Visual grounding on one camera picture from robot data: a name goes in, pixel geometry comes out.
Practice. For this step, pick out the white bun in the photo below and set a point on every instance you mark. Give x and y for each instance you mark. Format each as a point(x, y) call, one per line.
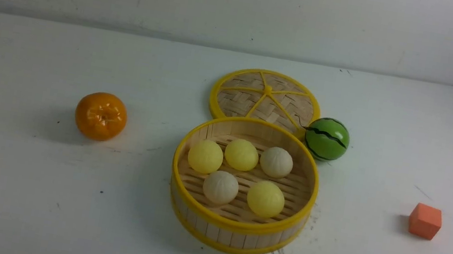
point(220, 187)
point(276, 162)

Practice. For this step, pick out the green watermelon toy ball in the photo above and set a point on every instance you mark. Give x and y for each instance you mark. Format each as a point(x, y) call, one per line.
point(327, 139)

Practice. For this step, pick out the orange tangerine toy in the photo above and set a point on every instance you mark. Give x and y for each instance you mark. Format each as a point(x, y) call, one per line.
point(101, 116)

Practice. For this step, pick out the bamboo steamer tray yellow rim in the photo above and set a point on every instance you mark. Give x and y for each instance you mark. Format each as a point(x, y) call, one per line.
point(234, 228)

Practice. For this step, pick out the woven bamboo steamer lid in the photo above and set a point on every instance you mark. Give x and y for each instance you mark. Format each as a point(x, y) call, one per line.
point(266, 95)

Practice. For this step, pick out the orange foam cube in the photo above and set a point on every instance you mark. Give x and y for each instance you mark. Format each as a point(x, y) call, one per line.
point(425, 221)

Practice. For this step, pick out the yellow bun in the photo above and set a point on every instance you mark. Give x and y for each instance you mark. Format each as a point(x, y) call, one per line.
point(205, 157)
point(265, 199)
point(241, 155)

